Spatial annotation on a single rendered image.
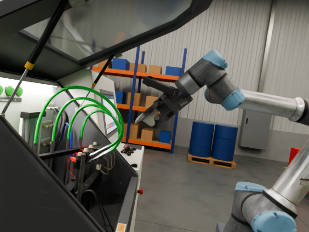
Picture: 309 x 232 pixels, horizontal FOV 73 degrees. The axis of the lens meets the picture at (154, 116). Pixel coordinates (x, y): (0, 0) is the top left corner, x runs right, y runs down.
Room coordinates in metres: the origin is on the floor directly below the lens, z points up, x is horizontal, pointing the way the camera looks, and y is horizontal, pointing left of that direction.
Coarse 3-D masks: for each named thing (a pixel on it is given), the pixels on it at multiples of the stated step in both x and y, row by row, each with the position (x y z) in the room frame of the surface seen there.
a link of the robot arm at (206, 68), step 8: (208, 56) 0.66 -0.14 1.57; (216, 56) 0.65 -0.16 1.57; (200, 64) 0.67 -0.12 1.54; (208, 64) 0.65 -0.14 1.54; (216, 64) 0.65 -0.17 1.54; (224, 64) 0.65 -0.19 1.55; (192, 72) 0.68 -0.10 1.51; (200, 72) 0.66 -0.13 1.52; (208, 72) 0.66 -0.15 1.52; (216, 72) 0.66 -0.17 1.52; (224, 72) 0.67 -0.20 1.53; (200, 80) 0.67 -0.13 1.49; (208, 80) 0.67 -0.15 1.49; (216, 80) 0.66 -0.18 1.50
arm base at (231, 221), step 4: (232, 216) 0.82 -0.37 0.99; (228, 220) 0.85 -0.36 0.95; (232, 220) 0.82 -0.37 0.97; (236, 220) 0.80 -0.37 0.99; (240, 220) 0.78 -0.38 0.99; (228, 224) 0.83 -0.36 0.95; (232, 224) 0.81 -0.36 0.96; (236, 224) 0.79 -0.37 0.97; (240, 224) 0.78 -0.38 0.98; (244, 224) 0.77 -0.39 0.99; (248, 224) 0.77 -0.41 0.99; (224, 228) 0.84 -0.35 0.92; (228, 228) 0.82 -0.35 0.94; (232, 228) 0.80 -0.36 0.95; (236, 228) 0.79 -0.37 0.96; (240, 228) 0.78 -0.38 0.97; (244, 228) 0.77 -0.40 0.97; (248, 228) 0.77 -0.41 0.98
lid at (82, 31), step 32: (32, 0) 0.54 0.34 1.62; (96, 0) 0.68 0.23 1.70; (128, 0) 0.76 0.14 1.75; (160, 0) 0.86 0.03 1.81; (192, 0) 1.00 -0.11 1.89; (0, 32) 0.60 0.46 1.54; (32, 32) 0.70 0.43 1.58; (64, 32) 0.79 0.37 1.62; (96, 32) 0.90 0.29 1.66; (128, 32) 1.05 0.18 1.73; (160, 32) 1.20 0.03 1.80; (0, 64) 0.78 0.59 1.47; (64, 64) 1.06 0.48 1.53
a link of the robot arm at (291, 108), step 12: (204, 96) 0.86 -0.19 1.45; (252, 96) 0.78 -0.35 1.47; (264, 96) 0.79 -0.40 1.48; (276, 96) 0.80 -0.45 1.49; (240, 108) 0.82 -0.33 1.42; (252, 108) 0.79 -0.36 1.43; (264, 108) 0.79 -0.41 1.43; (276, 108) 0.78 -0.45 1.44; (288, 108) 0.78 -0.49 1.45; (300, 108) 0.78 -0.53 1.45; (300, 120) 0.79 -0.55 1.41
